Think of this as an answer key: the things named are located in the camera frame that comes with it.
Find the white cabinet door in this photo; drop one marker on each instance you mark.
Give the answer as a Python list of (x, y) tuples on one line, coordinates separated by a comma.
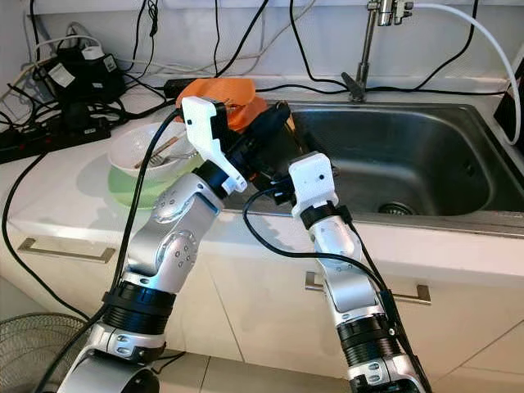
[(270, 327), (74, 278)]

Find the stainless steel sink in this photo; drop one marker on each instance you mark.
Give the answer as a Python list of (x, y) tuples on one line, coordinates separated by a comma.
[(409, 155)]

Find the small black power brick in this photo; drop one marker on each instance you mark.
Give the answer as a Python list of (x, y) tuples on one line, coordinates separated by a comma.
[(180, 83)]

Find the black power strip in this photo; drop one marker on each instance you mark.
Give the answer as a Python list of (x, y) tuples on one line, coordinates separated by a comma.
[(49, 139)]

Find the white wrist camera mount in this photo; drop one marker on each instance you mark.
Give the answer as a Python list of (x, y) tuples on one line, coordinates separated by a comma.
[(313, 184), (205, 131)]

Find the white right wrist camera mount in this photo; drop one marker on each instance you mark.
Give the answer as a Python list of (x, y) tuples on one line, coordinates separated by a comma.
[(313, 184)]

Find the orange plate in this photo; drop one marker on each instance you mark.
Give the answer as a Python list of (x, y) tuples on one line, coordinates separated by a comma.
[(260, 115)]

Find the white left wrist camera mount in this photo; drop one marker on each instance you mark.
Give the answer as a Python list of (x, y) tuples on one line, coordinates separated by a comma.
[(205, 131)]

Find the white bowl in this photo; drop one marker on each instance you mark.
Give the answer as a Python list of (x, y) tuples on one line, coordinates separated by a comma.
[(131, 147)]

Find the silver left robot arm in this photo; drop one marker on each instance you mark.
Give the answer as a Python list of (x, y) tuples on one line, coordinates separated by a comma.
[(188, 246)]

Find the metal grille floor fan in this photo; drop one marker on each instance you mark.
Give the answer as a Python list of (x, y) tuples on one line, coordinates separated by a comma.
[(41, 360)]

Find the green plate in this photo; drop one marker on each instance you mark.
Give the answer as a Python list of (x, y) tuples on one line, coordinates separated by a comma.
[(131, 195)]

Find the chrome faucet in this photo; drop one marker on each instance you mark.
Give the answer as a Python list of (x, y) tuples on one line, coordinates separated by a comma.
[(363, 49)]

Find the copper coloured spoon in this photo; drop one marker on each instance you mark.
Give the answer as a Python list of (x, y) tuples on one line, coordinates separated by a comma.
[(160, 149)]

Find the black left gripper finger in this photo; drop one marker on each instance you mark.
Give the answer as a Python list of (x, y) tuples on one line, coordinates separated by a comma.
[(277, 149), (274, 117)]

